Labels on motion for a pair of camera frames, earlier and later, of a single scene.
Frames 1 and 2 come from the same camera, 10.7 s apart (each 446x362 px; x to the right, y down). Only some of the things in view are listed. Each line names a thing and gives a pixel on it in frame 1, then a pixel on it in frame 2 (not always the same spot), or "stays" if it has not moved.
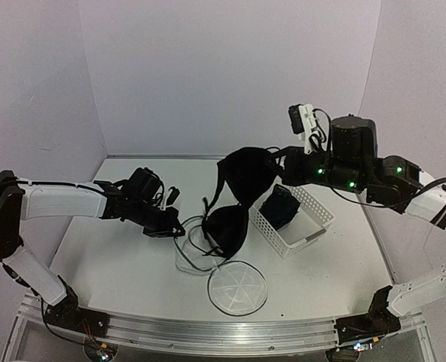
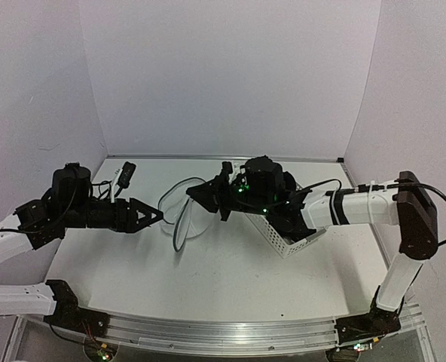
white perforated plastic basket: (313, 219) stays
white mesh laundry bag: (236, 288) to (184, 217)
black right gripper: (292, 173) to (207, 188)
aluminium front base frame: (212, 335) stays
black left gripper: (166, 231) to (123, 216)
